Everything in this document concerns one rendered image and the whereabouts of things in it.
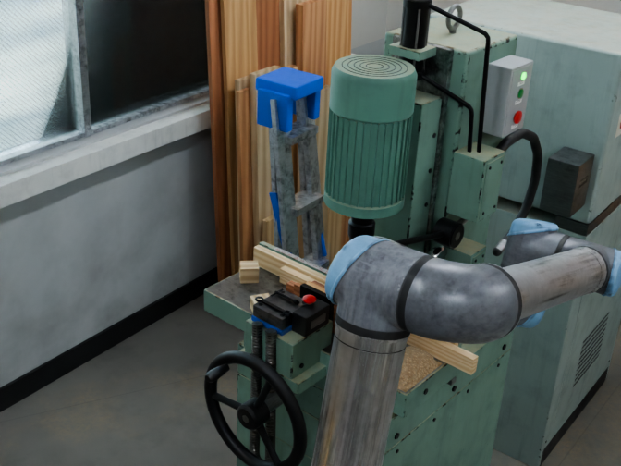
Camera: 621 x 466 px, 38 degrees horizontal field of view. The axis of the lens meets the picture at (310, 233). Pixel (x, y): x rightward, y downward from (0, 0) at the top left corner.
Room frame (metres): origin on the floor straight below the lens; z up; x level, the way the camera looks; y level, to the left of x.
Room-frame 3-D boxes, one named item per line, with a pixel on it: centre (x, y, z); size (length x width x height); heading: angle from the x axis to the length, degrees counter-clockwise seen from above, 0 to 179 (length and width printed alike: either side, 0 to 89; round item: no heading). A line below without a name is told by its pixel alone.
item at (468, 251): (1.83, -0.35, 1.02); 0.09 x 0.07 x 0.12; 51
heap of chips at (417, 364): (1.59, -0.22, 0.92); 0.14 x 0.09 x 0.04; 141
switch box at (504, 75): (1.95, -0.42, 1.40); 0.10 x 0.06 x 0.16; 141
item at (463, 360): (1.76, -0.15, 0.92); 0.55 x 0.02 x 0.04; 51
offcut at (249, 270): (1.93, 0.15, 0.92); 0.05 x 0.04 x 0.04; 99
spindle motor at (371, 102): (1.79, -0.11, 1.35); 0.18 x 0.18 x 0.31
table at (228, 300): (1.73, -0.02, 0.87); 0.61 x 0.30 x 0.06; 51
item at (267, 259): (1.83, -0.10, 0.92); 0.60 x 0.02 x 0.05; 51
